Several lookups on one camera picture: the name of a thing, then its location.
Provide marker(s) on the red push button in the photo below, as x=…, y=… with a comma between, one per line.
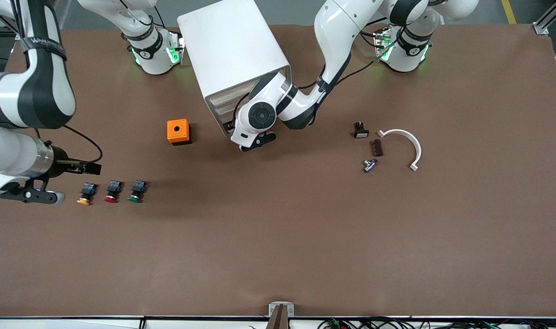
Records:
x=113, y=191

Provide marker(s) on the white table edge strip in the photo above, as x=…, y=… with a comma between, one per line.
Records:
x=77, y=323

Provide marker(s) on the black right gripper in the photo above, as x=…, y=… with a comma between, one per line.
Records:
x=61, y=167

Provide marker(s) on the yellow push button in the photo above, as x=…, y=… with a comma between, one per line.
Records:
x=87, y=193

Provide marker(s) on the silver metal key switch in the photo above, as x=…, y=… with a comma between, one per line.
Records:
x=370, y=165

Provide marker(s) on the white drawer cabinet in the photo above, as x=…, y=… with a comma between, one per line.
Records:
x=232, y=45

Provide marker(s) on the white curved plastic bracket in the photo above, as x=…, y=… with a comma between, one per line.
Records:
x=417, y=153

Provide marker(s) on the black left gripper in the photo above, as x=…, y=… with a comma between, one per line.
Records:
x=226, y=127

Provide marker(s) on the aluminium frame profile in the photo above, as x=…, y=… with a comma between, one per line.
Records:
x=545, y=23

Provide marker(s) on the brown table mat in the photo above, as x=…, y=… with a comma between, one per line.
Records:
x=278, y=237

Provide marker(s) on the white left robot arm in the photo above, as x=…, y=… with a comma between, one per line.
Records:
x=337, y=27

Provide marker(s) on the brown vertical post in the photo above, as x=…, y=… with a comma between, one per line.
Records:
x=279, y=320

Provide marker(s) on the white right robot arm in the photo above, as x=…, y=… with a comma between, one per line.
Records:
x=35, y=91

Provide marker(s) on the black rectangular white-faced switch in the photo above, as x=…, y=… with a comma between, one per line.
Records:
x=361, y=131

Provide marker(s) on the brown terminal block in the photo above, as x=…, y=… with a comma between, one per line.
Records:
x=378, y=148

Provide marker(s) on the green push button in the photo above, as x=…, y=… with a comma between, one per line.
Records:
x=137, y=191

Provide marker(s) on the grey metal table bracket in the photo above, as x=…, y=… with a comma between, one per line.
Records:
x=281, y=308

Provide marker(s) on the beige cabinet drawer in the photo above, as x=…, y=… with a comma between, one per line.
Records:
x=226, y=132
x=223, y=97
x=224, y=119
x=225, y=108

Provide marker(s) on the orange button enclosure box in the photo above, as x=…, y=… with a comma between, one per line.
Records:
x=177, y=130

